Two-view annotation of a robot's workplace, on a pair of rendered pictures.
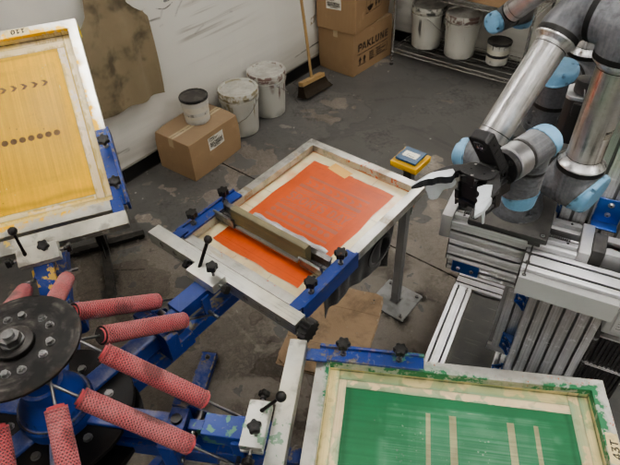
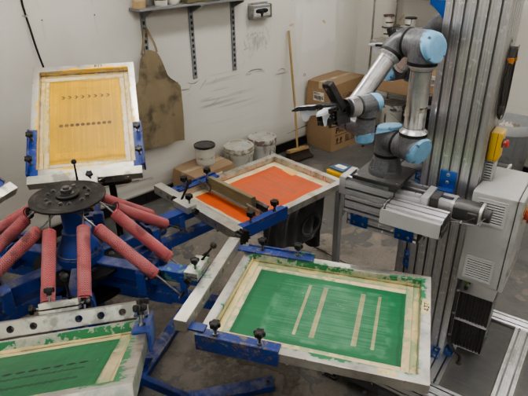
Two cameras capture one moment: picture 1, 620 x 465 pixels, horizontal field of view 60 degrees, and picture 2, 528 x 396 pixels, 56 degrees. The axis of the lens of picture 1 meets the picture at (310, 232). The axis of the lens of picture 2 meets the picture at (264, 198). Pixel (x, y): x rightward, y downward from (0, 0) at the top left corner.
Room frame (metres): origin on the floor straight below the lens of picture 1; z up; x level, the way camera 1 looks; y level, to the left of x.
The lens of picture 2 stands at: (-0.94, -0.30, 2.21)
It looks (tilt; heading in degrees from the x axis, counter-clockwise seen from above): 27 degrees down; 7
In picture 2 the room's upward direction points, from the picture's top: 1 degrees counter-clockwise
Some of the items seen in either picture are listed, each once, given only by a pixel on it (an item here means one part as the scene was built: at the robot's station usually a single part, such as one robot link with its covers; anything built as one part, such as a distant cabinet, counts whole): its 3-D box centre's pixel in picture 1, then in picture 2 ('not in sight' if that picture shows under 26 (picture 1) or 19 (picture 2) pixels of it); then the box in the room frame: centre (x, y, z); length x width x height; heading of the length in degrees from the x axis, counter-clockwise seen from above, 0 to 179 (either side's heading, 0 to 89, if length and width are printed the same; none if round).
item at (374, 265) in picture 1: (353, 258); (290, 225); (1.48, -0.17, 0.79); 0.46 x 0.09 x 0.33; 139
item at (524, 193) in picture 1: (516, 181); (362, 127); (0.95, -0.47, 1.56); 0.11 x 0.08 x 0.11; 37
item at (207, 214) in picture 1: (210, 217); (196, 186); (1.56, 0.37, 0.98); 0.30 x 0.05 x 0.07; 139
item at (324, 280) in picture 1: (326, 282); (262, 221); (1.20, -0.05, 0.98); 0.30 x 0.05 x 0.07; 139
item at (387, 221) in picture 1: (306, 213); (260, 188); (1.56, 0.01, 0.97); 0.79 x 0.58 x 0.04; 139
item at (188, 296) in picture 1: (196, 295); (176, 216); (1.13, 0.37, 1.02); 0.17 x 0.06 x 0.05; 139
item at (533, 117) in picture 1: (547, 113); not in sight; (1.64, -0.85, 1.31); 0.15 x 0.15 x 0.10
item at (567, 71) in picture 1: (557, 81); not in sight; (1.64, -0.86, 1.42); 0.13 x 0.12 x 0.14; 125
